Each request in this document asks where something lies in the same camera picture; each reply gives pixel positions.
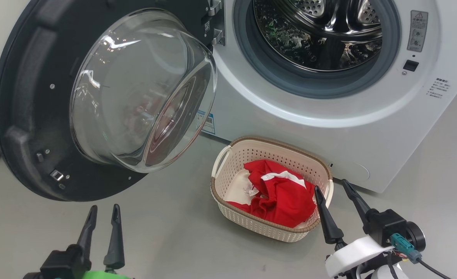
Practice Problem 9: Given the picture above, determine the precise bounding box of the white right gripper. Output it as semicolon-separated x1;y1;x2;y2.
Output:
314;179;395;279

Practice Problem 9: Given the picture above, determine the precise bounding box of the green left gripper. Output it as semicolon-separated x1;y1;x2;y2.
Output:
76;204;133;279

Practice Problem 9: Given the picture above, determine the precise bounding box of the red garment white trim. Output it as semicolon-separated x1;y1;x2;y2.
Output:
228;159;317;229

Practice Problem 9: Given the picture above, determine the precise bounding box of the black round washing machine door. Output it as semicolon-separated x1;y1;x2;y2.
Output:
0;0;223;202

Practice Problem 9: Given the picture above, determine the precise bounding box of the white washing machine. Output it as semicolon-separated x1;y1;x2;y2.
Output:
195;0;457;194

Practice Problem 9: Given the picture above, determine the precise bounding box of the cream perforated laundry basket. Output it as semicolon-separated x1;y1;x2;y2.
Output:
210;136;335;243

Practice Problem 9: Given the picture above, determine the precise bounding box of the blue energy label sticker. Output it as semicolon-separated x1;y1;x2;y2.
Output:
196;110;216;136

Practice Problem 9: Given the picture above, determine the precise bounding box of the grey warning label sticker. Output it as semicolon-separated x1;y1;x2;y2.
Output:
407;10;429;53

